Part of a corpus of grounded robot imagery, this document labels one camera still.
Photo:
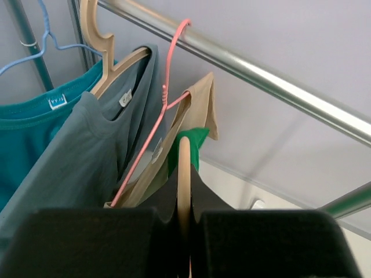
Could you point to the aluminium corner frame post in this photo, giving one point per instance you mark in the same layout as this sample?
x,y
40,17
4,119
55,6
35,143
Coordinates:
x,y
88,59

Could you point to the grey blue t shirt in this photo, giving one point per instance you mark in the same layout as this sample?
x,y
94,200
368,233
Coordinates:
x,y
90,154

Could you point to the pink wire hanger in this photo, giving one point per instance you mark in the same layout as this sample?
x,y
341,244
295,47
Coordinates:
x,y
165,107

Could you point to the teal t shirt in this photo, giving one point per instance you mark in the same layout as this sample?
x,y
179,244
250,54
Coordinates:
x,y
27,128

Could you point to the blue wire hanger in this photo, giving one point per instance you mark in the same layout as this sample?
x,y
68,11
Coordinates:
x,y
47,33

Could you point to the beige t shirt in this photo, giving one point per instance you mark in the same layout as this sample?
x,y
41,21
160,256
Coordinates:
x,y
196,110

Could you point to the green t shirt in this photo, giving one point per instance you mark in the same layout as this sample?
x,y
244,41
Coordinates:
x,y
196,137

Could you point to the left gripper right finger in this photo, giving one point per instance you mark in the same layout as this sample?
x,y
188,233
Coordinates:
x,y
226,242

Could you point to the wooden hanger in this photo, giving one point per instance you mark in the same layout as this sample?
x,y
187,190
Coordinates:
x,y
105,45
184,188

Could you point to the white clothes rack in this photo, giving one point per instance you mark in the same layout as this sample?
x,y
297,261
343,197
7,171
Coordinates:
x,y
255,134

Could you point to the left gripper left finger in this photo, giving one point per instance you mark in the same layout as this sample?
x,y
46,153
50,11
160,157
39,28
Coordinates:
x,y
94,243

